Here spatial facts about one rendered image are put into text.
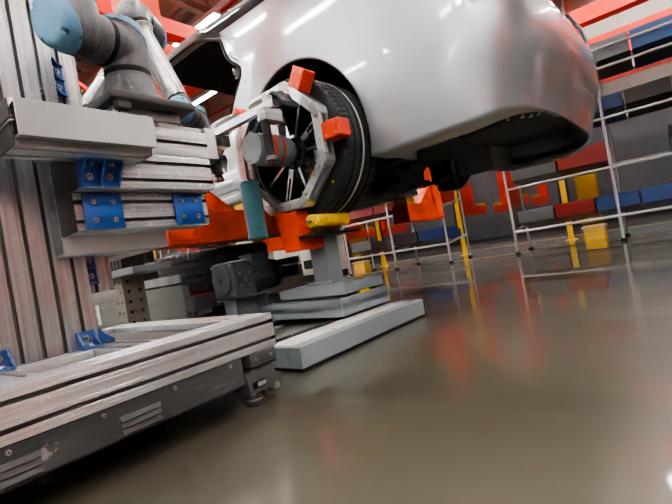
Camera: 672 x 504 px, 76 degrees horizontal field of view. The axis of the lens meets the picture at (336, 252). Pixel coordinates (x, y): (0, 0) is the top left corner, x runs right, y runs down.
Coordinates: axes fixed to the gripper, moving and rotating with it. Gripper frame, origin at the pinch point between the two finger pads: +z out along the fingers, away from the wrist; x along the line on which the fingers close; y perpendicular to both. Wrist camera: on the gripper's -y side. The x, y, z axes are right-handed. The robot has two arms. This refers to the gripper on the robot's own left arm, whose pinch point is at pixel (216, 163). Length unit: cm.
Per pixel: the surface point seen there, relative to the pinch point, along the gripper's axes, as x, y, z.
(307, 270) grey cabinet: 42, 65, 517
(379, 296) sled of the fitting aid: 62, 70, 9
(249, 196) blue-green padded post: 11.5, 16.3, 0.5
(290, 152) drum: 32.3, 0.4, -1.0
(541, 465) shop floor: 57, 83, -129
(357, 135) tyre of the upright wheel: 61, 0, -10
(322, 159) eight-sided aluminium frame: 44.1, 8.7, -15.5
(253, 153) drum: 16.9, 0.3, -8.3
